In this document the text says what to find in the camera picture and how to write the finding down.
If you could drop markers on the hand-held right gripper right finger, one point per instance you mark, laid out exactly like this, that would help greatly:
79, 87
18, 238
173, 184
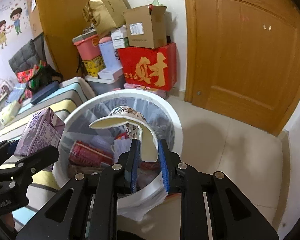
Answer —
163, 165

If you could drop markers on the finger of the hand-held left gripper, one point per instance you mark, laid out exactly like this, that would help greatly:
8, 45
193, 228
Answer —
40, 160
5, 150

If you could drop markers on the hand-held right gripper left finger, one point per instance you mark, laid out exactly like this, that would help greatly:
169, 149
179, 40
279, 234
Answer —
133, 165

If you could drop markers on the purple drink carton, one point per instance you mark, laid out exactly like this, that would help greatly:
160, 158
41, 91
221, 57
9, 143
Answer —
37, 135

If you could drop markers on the white plastic bin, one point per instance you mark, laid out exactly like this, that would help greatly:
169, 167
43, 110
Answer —
176, 132

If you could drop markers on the translucent white bin liner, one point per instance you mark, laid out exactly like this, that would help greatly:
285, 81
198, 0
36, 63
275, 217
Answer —
137, 210

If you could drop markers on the printed paper cup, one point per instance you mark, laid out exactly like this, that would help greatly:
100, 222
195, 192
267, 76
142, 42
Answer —
130, 120

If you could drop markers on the red drink can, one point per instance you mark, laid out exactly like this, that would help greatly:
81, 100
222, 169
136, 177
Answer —
90, 153

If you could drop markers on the yellow-green tissue pack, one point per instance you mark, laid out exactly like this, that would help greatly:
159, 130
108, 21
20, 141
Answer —
10, 112

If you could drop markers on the folded blue cloth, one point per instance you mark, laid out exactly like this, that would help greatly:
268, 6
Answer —
16, 93

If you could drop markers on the striped tablecloth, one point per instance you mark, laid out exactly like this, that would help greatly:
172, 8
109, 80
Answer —
65, 97

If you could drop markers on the dark blue glasses case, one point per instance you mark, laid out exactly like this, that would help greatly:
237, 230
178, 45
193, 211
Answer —
45, 92

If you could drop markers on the flat pink box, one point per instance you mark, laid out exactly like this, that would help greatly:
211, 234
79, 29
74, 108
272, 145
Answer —
145, 89

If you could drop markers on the red patterned bag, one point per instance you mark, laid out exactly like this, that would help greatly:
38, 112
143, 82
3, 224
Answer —
25, 76

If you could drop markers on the black bag plaid trim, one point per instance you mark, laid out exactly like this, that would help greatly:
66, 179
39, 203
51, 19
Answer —
46, 77

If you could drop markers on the grey storage box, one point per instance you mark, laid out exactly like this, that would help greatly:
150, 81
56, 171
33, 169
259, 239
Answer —
105, 85

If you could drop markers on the flat white box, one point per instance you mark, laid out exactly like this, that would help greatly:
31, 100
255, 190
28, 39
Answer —
110, 74

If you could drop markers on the red gift box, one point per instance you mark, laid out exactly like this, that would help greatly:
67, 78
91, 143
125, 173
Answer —
150, 67

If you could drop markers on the yellow printed box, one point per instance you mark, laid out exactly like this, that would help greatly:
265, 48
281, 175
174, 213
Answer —
93, 67

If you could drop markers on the lilac plastic bin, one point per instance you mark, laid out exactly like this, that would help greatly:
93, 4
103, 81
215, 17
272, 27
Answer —
110, 55

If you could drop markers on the pink plastic bucket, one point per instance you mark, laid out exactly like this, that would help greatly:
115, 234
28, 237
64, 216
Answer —
88, 48

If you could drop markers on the small white green box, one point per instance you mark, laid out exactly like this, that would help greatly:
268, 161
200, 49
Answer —
121, 43

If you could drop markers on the open cardboard box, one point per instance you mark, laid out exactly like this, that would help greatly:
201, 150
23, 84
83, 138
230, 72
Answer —
145, 30

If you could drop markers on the wooden door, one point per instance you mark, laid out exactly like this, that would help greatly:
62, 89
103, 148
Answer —
245, 55

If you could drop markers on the wooden wardrobe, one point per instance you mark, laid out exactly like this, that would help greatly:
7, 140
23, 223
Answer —
62, 22

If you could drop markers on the brown paper bag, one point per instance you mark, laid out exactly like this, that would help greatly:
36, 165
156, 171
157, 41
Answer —
107, 12

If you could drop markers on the cartoon couple wall sticker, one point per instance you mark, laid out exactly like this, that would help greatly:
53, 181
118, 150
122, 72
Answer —
5, 27

